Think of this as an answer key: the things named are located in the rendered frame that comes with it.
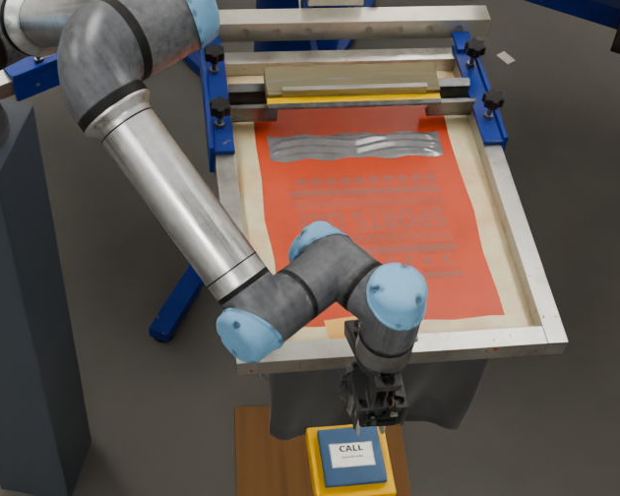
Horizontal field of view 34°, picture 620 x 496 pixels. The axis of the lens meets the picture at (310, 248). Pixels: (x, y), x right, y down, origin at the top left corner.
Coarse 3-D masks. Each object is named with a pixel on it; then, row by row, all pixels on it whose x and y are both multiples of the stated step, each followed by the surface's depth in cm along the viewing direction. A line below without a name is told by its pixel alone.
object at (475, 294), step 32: (352, 128) 213; (384, 128) 214; (416, 128) 215; (384, 160) 208; (416, 160) 209; (448, 160) 209; (448, 192) 204; (480, 256) 194; (448, 288) 189; (480, 288) 189
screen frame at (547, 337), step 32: (256, 64) 218; (288, 64) 219; (320, 64) 221; (352, 64) 222; (448, 64) 225; (224, 160) 199; (224, 192) 194; (512, 192) 200; (512, 224) 195; (512, 256) 194; (544, 288) 186; (544, 320) 181; (288, 352) 173; (320, 352) 173; (416, 352) 175; (448, 352) 176; (480, 352) 178; (512, 352) 179; (544, 352) 181
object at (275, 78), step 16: (368, 64) 210; (384, 64) 210; (400, 64) 211; (416, 64) 211; (432, 64) 212; (272, 80) 205; (288, 80) 206; (304, 80) 206; (320, 80) 206; (336, 80) 207; (352, 80) 207; (368, 80) 208; (384, 80) 208; (400, 80) 209; (416, 80) 209; (432, 80) 209; (272, 96) 204
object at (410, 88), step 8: (288, 88) 203; (296, 88) 203; (304, 88) 203; (312, 88) 204; (320, 88) 204; (328, 88) 204; (336, 88) 204; (344, 88) 204; (352, 88) 205; (360, 88) 205; (368, 88) 205; (376, 88) 205; (384, 88) 206; (392, 88) 206; (400, 88) 206; (408, 88) 207; (416, 88) 207; (424, 88) 207; (288, 96) 205; (296, 96) 205; (304, 96) 205
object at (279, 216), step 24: (288, 120) 213; (312, 120) 213; (336, 120) 214; (264, 144) 208; (264, 168) 204; (288, 168) 204; (312, 168) 205; (336, 168) 205; (360, 168) 206; (264, 192) 200; (288, 192) 200; (264, 216) 196; (288, 216) 196; (288, 240) 193; (336, 312) 183
